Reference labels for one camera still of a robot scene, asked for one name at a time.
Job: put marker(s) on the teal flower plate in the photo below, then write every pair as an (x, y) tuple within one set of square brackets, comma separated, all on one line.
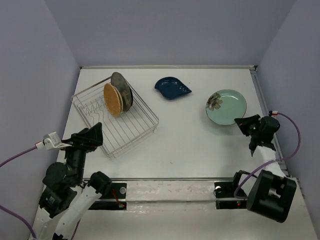
[(224, 106)]

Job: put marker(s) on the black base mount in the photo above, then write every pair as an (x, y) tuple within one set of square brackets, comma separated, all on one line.
[(225, 200), (114, 200)]

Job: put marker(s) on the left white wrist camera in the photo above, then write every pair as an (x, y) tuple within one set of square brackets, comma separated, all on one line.
[(51, 141)]

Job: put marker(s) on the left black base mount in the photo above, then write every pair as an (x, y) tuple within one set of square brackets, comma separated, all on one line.
[(114, 200)]

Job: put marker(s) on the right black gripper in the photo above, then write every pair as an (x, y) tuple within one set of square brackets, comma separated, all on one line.
[(243, 122)]

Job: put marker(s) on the metal wire dish rack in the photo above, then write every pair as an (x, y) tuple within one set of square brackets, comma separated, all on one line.
[(121, 132)]

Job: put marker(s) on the grey reindeer plate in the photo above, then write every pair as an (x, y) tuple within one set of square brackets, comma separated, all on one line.
[(121, 84)]

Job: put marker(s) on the orange woven round plate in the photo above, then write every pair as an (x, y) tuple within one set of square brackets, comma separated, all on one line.
[(111, 99)]

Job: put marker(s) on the cream plate with black spot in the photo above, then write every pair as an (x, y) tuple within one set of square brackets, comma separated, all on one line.
[(120, 100)]

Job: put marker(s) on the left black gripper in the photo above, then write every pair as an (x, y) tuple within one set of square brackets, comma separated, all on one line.
[(89, 139)]

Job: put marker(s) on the dark blue leaf plate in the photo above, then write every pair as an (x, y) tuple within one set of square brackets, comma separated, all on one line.
[(171, 88)]

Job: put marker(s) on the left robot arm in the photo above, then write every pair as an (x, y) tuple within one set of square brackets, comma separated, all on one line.
[(65, 198)]

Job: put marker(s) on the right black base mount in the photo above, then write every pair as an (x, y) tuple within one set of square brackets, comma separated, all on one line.
[(225, 200)]

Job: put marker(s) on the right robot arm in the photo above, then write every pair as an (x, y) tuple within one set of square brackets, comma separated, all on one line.
[(271, 195)]

